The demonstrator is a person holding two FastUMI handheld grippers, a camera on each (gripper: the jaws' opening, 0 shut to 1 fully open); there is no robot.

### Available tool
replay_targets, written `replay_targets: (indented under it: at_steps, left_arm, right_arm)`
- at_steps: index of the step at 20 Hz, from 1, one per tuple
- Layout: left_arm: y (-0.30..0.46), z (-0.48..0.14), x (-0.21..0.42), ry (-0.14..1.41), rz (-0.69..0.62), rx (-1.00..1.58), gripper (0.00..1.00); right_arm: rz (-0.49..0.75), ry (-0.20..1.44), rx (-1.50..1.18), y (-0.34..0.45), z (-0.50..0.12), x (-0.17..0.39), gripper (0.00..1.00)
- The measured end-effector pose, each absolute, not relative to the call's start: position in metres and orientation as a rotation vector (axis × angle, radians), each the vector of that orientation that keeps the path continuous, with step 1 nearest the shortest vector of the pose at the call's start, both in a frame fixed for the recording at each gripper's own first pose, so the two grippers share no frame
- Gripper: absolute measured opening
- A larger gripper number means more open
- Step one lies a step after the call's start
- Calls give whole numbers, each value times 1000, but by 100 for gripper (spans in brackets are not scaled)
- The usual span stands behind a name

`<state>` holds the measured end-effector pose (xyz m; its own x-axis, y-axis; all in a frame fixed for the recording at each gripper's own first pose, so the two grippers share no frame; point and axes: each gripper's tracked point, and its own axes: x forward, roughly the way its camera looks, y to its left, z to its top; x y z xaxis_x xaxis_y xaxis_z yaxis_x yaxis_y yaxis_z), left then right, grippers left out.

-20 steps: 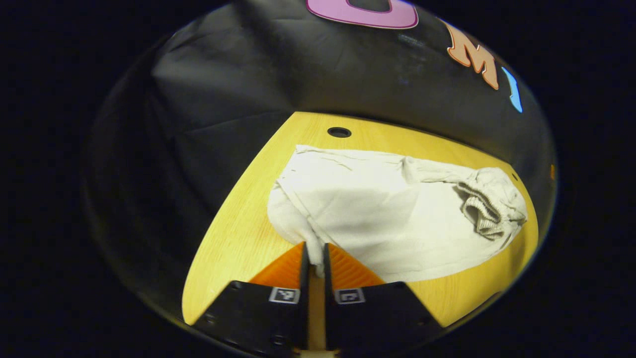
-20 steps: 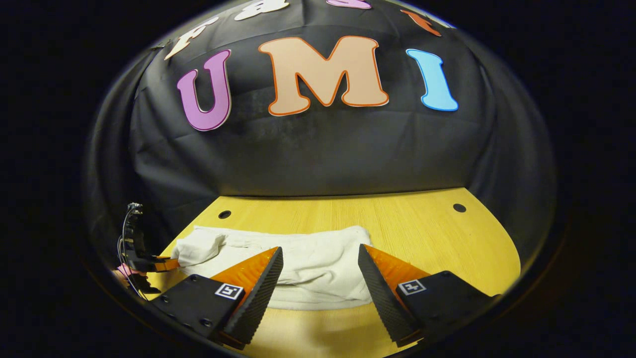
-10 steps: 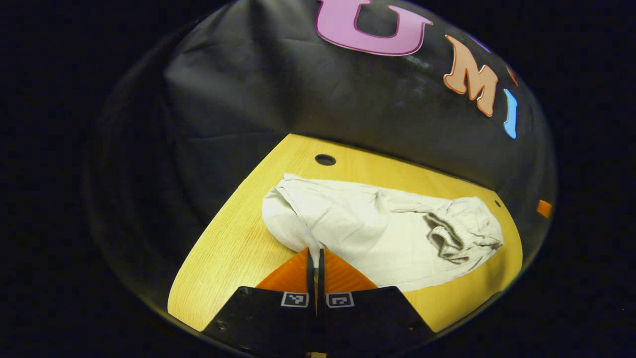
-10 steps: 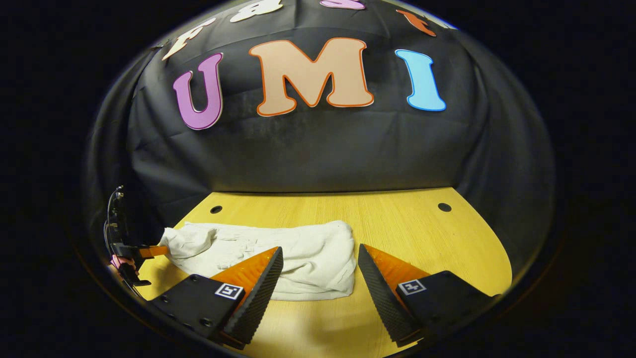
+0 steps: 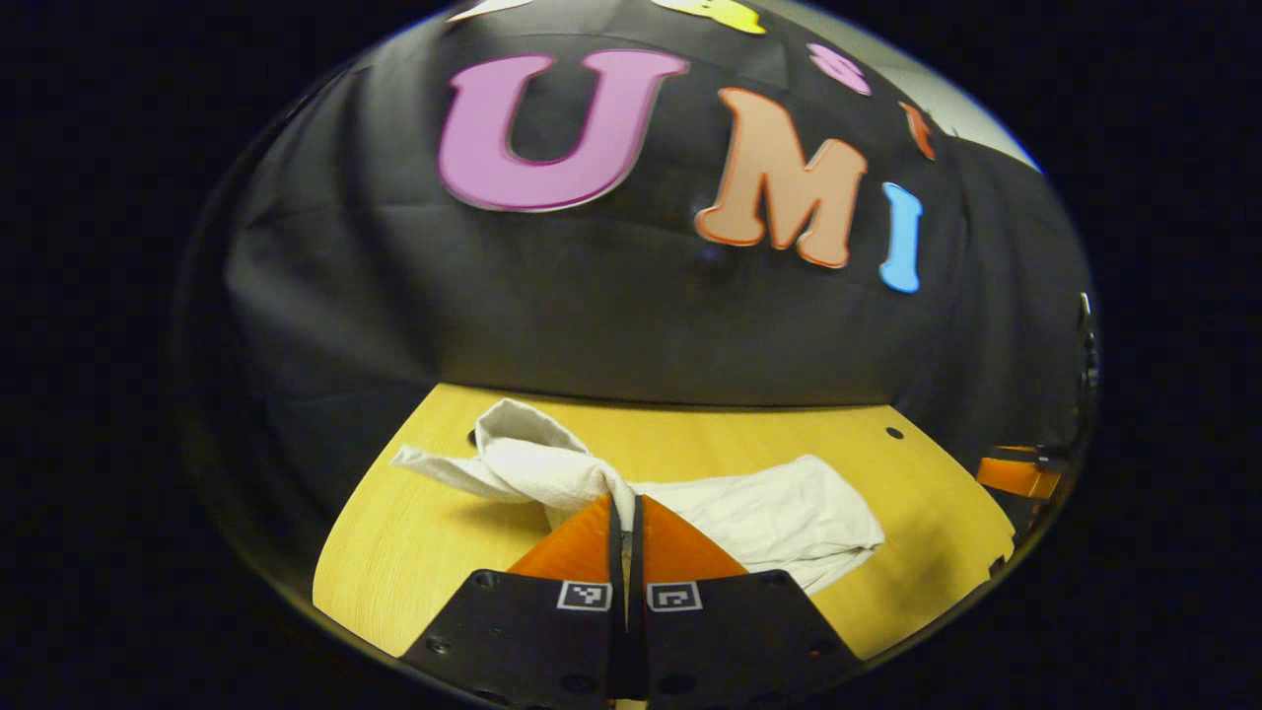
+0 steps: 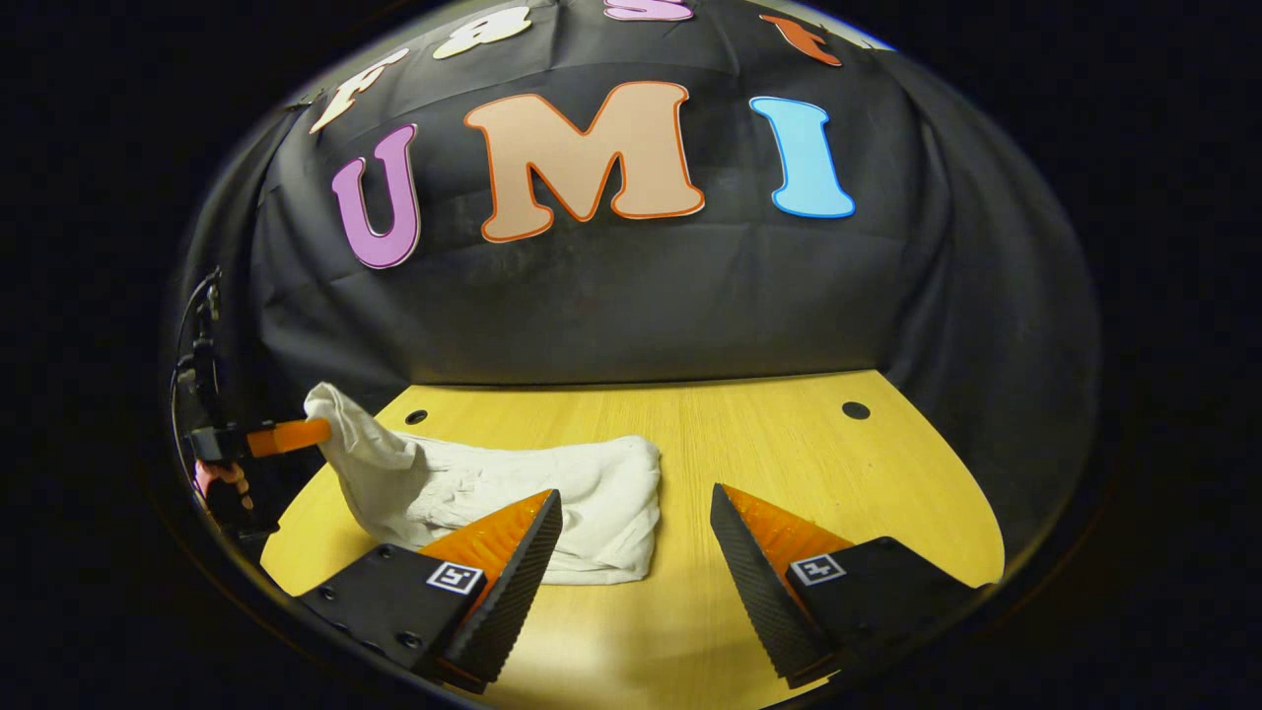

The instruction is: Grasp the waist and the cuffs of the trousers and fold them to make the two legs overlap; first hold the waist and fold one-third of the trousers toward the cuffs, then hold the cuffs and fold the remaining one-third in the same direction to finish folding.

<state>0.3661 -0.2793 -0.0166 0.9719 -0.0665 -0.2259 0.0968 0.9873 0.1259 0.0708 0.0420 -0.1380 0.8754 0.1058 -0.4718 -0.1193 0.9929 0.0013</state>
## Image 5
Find black backdrop cloth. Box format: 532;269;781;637
177;0;1095;553

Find white jeans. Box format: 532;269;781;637
391;397;886;596

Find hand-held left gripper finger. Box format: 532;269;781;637
629;493;867;710
399;493;627;710

